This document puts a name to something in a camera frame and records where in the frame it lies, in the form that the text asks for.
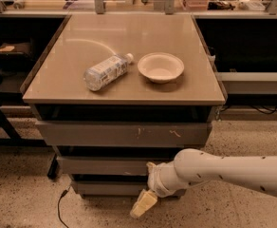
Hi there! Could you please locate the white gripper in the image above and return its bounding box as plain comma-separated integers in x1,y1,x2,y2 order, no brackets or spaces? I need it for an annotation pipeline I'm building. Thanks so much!
130,161,189,219

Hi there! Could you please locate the grey drawer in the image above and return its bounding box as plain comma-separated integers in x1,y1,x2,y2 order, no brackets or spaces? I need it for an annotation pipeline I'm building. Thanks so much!
36,121,212,147
71,181,147,197
57,157,169,176

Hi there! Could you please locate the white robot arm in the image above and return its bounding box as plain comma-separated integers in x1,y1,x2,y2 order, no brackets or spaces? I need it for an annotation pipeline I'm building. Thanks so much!
130,149,277,219

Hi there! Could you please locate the grey bottom drawer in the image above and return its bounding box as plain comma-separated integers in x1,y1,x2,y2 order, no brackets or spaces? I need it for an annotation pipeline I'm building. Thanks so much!
71,181,147,197

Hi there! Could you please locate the grey drawer cabinet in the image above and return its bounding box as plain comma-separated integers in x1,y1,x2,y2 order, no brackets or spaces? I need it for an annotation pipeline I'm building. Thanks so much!
22,13,225,197

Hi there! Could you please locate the grey top drawer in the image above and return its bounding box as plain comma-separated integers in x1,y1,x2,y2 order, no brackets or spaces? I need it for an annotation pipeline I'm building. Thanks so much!
36,121,212,147

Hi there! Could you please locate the white paper bowl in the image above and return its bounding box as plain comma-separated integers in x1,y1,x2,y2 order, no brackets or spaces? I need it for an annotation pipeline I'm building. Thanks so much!
138,52,184,84

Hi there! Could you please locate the clear plastic water bottle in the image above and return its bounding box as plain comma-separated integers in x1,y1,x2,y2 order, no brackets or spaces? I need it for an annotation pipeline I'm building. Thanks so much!
83,53,134,91

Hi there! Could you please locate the dark box under shelf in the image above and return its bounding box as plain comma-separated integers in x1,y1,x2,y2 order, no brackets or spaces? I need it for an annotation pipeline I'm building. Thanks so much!
0,42,34,70

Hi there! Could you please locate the black floor cable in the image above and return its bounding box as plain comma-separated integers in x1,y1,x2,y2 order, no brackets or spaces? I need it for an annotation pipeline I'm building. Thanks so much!
56,189,70,228

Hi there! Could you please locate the black table frame left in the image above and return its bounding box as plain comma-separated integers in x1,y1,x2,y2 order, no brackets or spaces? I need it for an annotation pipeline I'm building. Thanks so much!
0,98,60,180

